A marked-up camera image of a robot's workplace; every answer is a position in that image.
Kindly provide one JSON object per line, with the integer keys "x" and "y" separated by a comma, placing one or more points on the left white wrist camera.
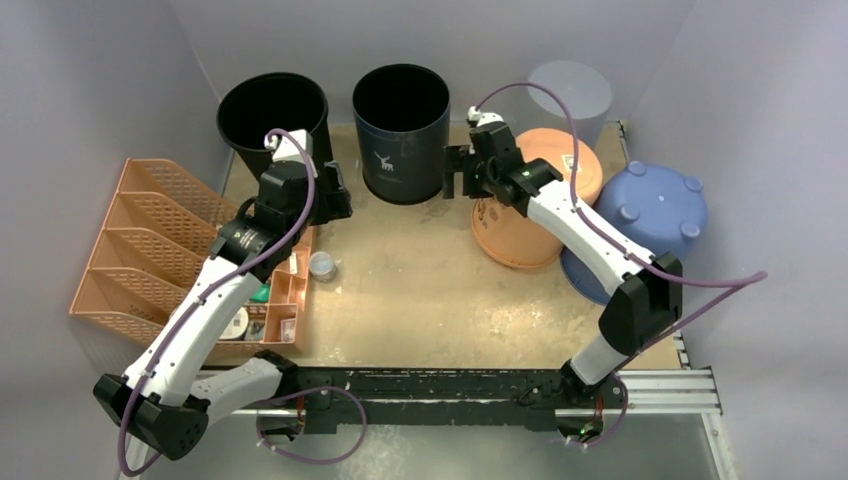
{"x": 288, "y": 147}

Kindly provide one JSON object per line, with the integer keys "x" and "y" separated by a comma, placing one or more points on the dark navy cylindrical bin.
{"x": 402, "y": 118}

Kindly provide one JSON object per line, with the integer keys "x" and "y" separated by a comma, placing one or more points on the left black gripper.
{"x": 333, "y": 205}

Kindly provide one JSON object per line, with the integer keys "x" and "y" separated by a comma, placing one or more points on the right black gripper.
{"x": 454, "y": 171}

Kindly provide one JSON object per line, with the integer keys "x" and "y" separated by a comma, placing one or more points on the white grey cylindrical bin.
{"x": 584, "y": 90}

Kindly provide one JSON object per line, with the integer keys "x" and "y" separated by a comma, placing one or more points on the blue plastic bucket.
{"x": 659, "y": 207}

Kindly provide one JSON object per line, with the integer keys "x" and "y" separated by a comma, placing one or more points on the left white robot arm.
{"x": 158, "y": 400}

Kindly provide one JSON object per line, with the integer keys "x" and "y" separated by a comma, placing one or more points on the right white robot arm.
{"x": 644, "y": 302}

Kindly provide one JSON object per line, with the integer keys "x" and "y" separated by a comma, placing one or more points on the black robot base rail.
{"x": 538, "y": 400}

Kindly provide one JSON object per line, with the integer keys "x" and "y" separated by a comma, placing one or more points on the orange mesh file organizer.
{"x": 160, "y": 225}

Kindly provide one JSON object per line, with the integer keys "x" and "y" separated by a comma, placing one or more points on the small clear round container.
{"x": 322, "y": 266}

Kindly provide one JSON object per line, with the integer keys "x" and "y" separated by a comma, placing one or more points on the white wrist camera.
{"x": 475, "y": 117}
{"x": 288, "y": 147}

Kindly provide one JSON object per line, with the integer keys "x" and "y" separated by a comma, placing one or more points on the black ribbed plastic bin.
{"x": 282, "y": 100}

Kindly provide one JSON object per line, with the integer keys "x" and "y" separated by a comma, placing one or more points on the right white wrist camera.
{"x": 475, "y": 117}

